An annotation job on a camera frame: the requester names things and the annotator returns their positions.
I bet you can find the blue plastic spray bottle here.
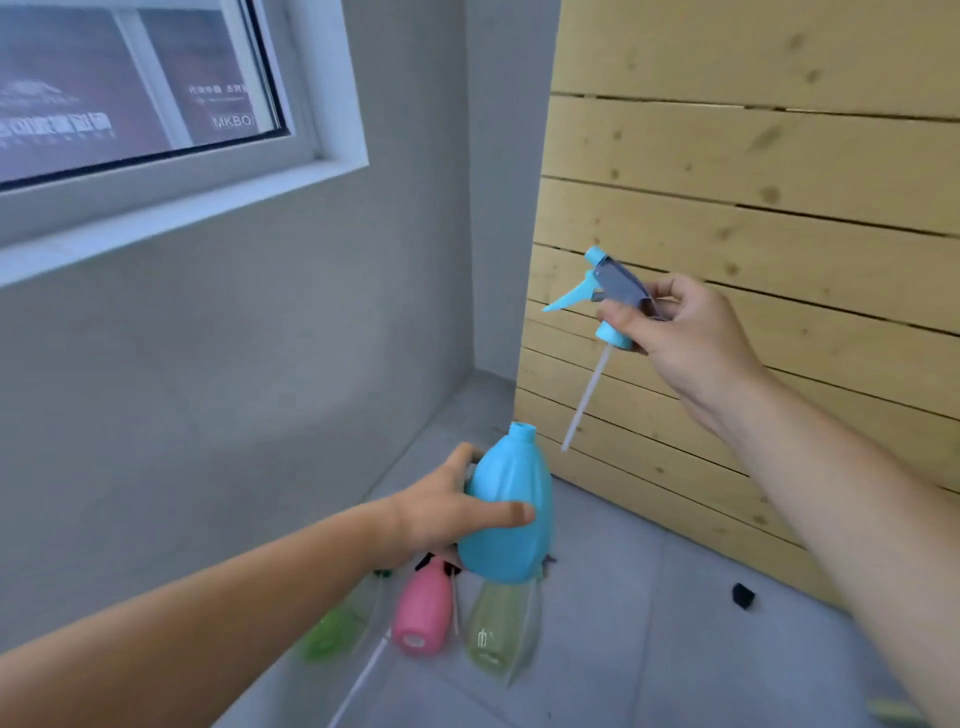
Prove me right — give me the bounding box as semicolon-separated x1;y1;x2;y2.
456;421;555;585

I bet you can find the person's left forearm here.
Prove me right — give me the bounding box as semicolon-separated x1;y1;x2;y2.
0;498;399;728

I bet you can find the blue trigger sprayer head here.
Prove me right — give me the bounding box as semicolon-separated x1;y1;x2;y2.
541;246;666;454

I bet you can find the clear green spray bottle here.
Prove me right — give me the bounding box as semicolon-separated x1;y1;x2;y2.
298;571;393;666

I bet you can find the wooden plank panel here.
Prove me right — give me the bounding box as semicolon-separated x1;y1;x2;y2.
513;0;960;610

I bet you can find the white framed window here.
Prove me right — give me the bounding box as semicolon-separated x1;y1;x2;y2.
0;0;371;291

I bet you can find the pale yellow-green object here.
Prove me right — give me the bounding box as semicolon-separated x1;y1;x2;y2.
864;697;933;728

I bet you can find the white dip tube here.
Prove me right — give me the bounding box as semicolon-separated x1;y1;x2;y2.
327;636;393;728

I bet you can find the person's right forearm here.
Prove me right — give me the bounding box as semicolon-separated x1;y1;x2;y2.
716;371;960;728

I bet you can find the clear yellow-green spray bottle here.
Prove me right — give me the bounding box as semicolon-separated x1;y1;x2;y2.
462;571;546;688

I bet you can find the person's right hand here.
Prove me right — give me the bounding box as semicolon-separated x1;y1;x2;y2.
596;273;775;438

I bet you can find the pink spray bottle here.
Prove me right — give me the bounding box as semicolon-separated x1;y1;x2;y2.
390;553;462;658

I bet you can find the person's left hand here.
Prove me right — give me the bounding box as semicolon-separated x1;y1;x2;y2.
388;441;538;571

